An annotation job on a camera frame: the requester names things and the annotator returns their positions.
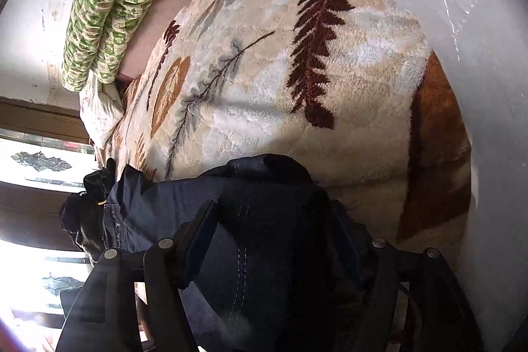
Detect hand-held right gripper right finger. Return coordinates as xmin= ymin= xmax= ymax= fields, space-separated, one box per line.
xmin=330 ymin=206 xmax=483 ymax=352

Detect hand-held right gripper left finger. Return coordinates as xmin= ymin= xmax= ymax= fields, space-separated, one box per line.
xmin=55 ymin=199 xmax=219 ymax=352

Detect dark blue embroidered jeans pants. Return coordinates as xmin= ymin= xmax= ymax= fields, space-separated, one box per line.
xmin=101 ymin=154 xmax=397 ymax=352

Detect black garment with yellow label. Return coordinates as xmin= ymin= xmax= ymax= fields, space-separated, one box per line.
xmin=60 ymin=158 xmax=118 ymax=264

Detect white floral pillow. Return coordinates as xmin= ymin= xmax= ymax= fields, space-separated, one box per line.
xmin=78 ymin=78 xmax=124 ymax=148

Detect etched glass window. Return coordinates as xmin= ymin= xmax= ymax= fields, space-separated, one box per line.
xmin=0 ymin=129 xmax=100 ymax=336

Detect cream leaf print blanket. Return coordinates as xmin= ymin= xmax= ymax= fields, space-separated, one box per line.
xmin=95 ymin=0 xmax=473 ymax=254

